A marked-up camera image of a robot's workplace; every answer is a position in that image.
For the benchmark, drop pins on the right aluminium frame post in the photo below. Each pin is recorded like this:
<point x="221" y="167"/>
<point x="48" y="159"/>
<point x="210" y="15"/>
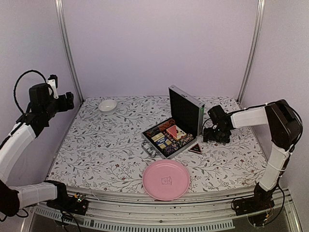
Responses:
<point x="252" y="51"/>

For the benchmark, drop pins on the black triangular card box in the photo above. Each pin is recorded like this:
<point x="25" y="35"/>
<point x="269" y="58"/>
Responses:
<point x="195" y="149"/>

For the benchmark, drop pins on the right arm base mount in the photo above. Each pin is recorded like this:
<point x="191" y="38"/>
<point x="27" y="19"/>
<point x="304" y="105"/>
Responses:
<point x="251" y="205"/>

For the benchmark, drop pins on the red playing card deck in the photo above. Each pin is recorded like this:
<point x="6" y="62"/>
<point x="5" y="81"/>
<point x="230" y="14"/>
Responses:
<point x="175" y="132"/>

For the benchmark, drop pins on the blue playing card deck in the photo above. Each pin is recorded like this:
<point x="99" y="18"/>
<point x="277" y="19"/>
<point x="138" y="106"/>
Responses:
<point x="161" y="140"/>

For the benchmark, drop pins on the left aluminium frame post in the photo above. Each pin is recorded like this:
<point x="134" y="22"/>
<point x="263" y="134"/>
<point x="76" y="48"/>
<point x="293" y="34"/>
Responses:
<point x="66" y="44"/>

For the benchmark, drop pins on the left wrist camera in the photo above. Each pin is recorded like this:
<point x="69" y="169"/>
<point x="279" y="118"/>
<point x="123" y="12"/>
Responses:
<point x="52" y="85"/>

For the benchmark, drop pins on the white ceramic bowl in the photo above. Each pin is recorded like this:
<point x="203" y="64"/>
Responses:
<point x="108" y="107"/>

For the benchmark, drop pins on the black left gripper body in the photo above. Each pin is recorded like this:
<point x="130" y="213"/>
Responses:
<point x="51" y="109"/>

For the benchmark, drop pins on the red dice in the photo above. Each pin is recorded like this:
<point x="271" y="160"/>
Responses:
<point x="170" y="138"/>

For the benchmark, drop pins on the lower row of poker chips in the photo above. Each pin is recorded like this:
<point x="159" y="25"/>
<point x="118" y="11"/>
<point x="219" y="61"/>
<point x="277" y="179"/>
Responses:
<point x="178" y="145"/>

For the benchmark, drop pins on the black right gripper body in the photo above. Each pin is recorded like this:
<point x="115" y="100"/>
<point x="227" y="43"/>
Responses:
<point x="227" y="131"/>

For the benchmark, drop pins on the aluminium frame post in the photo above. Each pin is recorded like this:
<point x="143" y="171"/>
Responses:
<point x="252" y="51"/>
<point x="66" y="44"/>

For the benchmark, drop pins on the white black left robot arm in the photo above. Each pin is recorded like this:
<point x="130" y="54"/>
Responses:
<point x="13" y="199"/>

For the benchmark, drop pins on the front aluminium rail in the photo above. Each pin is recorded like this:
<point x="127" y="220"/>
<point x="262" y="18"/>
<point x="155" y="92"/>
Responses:
<point x="193" y="212"/>

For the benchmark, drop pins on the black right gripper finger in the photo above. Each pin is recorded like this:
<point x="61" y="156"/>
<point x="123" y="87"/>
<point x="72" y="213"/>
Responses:
<point x="223" y="137"/>
<point x="209" y="135"/>

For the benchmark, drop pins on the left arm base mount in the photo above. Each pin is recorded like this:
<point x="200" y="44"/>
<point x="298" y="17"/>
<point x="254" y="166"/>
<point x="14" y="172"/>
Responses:
<point x="77" y="204"/>

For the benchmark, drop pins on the pink plastic plate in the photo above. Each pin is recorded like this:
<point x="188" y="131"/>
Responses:
<point x="166" y="180"/>

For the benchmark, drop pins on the row of poker chips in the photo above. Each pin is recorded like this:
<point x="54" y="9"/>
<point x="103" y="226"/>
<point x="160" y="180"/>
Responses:
<point x="160" y="128"/>
<point x="178" y="145"/>

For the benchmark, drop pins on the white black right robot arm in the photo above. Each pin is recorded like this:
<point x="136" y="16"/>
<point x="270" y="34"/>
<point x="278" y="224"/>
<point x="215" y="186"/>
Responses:
<point x="285" y="126"/>

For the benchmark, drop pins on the upper row of poker chips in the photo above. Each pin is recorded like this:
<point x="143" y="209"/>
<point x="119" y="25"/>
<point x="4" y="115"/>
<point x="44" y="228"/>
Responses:
<point x="160" y="128"/>

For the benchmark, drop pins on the aluminium poker chip case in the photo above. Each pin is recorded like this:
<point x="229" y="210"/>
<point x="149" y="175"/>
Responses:
<point x="188" y="113"/>

